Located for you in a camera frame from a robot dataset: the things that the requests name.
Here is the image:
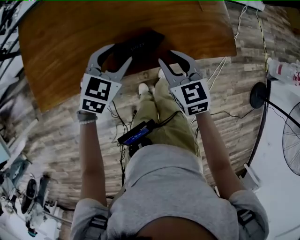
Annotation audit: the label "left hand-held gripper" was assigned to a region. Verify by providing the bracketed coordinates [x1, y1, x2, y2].
[78, 43, 134, 114]

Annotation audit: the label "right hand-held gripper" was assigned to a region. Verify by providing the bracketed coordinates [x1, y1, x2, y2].
[158, 49, 211, 116]

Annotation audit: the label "black glasses case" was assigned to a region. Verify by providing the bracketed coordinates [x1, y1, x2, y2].
[112, 30, 166, 68]

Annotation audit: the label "person's left forearm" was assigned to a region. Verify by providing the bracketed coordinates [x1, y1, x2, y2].
[79, 117, 111, 208]

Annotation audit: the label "person's right forearm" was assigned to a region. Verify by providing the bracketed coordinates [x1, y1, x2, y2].
[194, 110, 247, 200]

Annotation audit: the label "gray wristband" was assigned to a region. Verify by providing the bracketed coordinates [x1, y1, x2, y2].
[76, 110, 98, 120]

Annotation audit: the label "olive trousers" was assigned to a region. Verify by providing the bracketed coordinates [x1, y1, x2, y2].
[127, 78, 202, 162]

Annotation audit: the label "black device with blue screen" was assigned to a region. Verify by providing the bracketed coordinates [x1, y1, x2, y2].
[117, 119, 157, 147]

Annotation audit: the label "black standing fan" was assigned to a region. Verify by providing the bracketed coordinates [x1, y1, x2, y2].
[249, 82, 300, 176]

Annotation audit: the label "black waist pouch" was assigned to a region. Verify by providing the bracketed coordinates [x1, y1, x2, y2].
[128, 137, 154, 156]

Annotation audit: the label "white power strip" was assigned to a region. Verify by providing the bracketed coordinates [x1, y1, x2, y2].
[243, 0, 265, 11]

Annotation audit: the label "gray T-shirt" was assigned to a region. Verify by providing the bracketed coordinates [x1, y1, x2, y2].
[70, 144, 269, 240]

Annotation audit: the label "person's head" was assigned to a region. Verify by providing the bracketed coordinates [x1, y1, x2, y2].
[135, 215, 211, 240]

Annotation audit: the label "white cable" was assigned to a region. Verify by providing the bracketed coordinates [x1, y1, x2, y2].
[191, 3, 249, 125]

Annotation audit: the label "white bead bracelet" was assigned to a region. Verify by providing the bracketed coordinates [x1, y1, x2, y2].
[78, 115, 98, 125]

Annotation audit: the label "black floor cable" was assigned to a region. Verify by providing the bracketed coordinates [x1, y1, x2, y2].
[210, 109, 254, 118]

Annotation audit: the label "yellow and black cable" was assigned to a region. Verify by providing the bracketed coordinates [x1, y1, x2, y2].
[256, 9, 269, 90]

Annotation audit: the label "bundle of thin black cables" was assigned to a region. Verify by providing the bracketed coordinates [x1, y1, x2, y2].
[107, 100, 138, 188]

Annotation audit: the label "gray shoulder strap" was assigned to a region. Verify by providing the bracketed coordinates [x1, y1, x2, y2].
[236, 208, 261, 240]
[85, 214, 110, 240]

